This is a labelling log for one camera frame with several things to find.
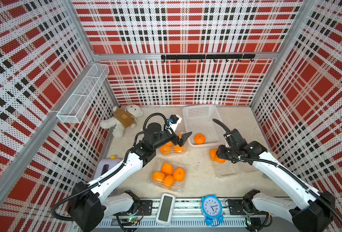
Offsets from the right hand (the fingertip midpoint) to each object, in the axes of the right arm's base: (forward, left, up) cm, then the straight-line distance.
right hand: (222, 154), depth 78 cm
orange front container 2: (-8, +24, -10) cm, 27 cm away
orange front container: (-4, +31, -10) cm, 33 cm away
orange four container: (-4, +1, 0) cm, 4 cm away
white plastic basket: (+34, +9, -11) cm, 36 cm away
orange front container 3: (-10, +35, -7) cm, 37 cm away
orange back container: (-2, +28, +16) cm, 32 cm away
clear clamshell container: (+10, +29, -12) cm, 33 cm away
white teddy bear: (+32, +65, -6) cm, 73 cm away
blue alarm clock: (-25, +7, -11) cm, 28 cm away
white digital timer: (-27, +31, -8) cm, 42 cm away
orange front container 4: (-12, +30, -8) cm, 33 cm away
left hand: (+8, +20, +15) cm, 26 cm away
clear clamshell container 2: (-15, +25, -6) cm, 29 cm away
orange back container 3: (+8, +24, -9) cm, 27 cm away
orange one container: (+16, +10, -10) cm, 21 cm away
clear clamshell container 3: (-3, -6, -14) cm, 16 cm away
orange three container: (+2, +4, -5) cm, 7 cm away
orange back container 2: (+7, +33, -8) cm, 34 cm away
